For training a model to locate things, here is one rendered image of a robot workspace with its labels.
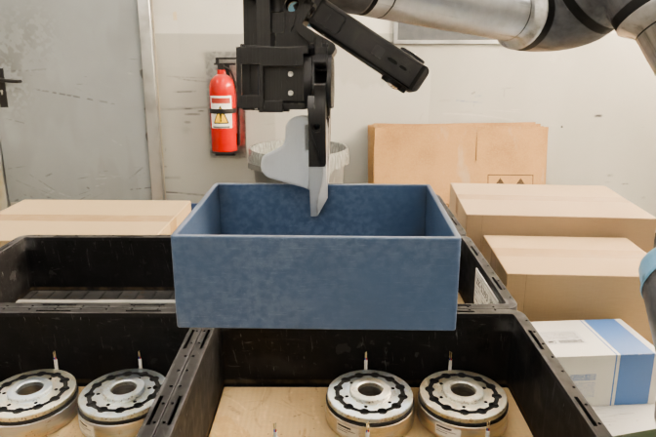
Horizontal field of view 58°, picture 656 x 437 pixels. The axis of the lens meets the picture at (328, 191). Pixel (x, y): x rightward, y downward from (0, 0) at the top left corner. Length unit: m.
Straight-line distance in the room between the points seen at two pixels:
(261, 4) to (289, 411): 0.47
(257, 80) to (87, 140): 3.48
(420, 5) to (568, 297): 0.64
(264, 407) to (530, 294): 0.57
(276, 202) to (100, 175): 3.47
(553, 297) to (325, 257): 0.79
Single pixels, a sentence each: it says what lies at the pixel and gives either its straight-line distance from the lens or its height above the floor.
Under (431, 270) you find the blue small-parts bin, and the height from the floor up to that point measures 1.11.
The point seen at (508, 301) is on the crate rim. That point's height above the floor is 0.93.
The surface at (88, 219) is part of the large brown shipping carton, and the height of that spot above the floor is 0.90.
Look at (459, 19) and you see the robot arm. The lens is 0.78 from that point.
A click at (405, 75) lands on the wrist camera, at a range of 0.52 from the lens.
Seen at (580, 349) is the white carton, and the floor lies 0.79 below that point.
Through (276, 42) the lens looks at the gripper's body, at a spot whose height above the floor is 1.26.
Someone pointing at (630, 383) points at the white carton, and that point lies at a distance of 1.09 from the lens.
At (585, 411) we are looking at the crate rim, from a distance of 0.64.
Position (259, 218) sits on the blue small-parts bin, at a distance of 0.56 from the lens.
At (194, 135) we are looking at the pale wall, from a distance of 3.78.
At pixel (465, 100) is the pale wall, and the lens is 3.71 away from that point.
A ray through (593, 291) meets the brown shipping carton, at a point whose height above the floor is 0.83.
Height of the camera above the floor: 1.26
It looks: 14 degrees down
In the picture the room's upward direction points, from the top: straight up
